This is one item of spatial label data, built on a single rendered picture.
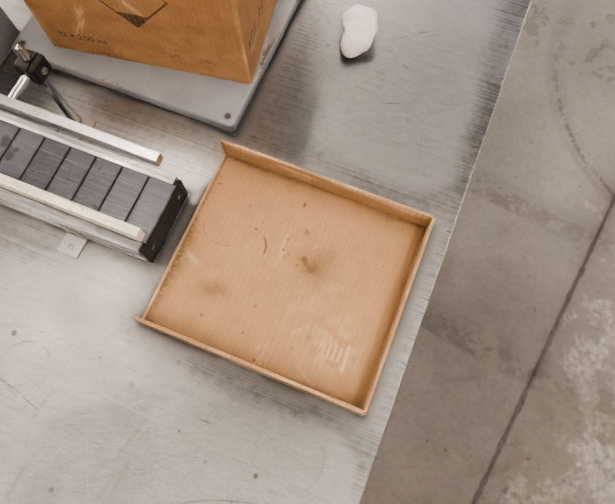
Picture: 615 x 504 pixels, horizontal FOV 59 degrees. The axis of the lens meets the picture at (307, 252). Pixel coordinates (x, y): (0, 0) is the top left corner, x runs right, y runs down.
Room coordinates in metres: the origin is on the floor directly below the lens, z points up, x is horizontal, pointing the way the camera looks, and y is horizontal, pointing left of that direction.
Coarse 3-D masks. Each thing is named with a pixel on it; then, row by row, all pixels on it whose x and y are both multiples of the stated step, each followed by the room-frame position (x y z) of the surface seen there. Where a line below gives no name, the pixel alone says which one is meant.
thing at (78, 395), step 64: (0, 0) 0.64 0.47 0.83; (320, 0) 0.63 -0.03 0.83; (384, 0) 0.62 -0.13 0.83; (448, 0) 0.62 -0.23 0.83; (512, 0) 0.62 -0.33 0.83; (320, 64) 0.51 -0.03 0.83; (384, 64) 0.51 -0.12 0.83; (448, 64) 0.50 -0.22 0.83; (128, 128) 0.41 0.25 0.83; (192, 128) 0.41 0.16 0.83; (256, 128) 0.40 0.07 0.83; (320, 128) 0.40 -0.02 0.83; (384, 128) 0.40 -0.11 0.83; (448, 128) 0.40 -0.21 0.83; (192, 192) 0.31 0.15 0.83; (384, 192) 0.30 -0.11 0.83; (448, 192) 0.30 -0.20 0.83; (0, 256) 0.22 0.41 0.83; (64, 256) 0.22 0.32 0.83; (128, 256) 0.22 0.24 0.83; (0, 320) 0.14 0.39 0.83; (64, 320) 0.14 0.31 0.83; (128, 320) 0.13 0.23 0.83; (0, 384) 0.06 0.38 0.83; (64, 384) 0.06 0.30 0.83; (128, 384) 0.05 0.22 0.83; (192, 384) 0.05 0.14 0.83; (256, 384) 0.05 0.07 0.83; (384, 384) 0.05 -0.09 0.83; (0, 448) -0.02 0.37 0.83; (64, 448) -0.02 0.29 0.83; (128, 448) -0.02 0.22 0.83; (192, 448) -0.02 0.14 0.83; (256, 448) -0.02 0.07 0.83; (320, 448) -0.03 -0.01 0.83
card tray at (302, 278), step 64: (256, 192) 0.30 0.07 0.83; (320, 192) 0.30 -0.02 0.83; (192, 256) 0.21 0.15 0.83; (256, 256) 0.21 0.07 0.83; (320, 256) 0.21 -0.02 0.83; (384, 256) 0.21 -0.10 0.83; (192, 320) 0.13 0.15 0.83; (256, 320) 0.13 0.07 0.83; (320, 320) 0.13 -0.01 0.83; (384, 320) 0.12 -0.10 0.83; (320, 384) 0.05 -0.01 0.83
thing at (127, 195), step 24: (0, 120) 0.40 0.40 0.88; (0, 144) 0.36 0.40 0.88; (24, 144) 0.36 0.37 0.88; (48, 144) 0.36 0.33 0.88; (0, 168) 0.33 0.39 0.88; (24, 168) 0.33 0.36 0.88; (48, 168) 0.32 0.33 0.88; (72, 168) 0.32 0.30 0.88; (96, 168) 0.32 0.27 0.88; (120, 168) 0.32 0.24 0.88; (72, 192) 0.29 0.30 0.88; (96, 192) 0.29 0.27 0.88; (120, 192) 0.29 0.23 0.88; (144, 192) 0.29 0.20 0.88; (168, 192) 0.29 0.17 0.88; (120, 216) 0.26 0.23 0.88; (144, 216) 0.25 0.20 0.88; (144, 240) 0.22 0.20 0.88
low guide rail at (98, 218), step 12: (0, 180) 0.29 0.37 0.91; (12, 180) 0.29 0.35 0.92; (24, 192) 0.28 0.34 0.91; (36, 192) 0.27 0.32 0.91; (48, 192) 0.27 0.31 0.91; (48, 204) 0.26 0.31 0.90; (60, 204) 0.26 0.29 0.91; (72, 204) 0.26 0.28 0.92; (84, 216) 0.24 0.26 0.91; (96, 216) 0.24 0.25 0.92; (108, 216) 0.24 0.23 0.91; (108, 228) 0.23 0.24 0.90; (120, 228) 0.23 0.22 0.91; (132, 228) 0.23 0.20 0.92
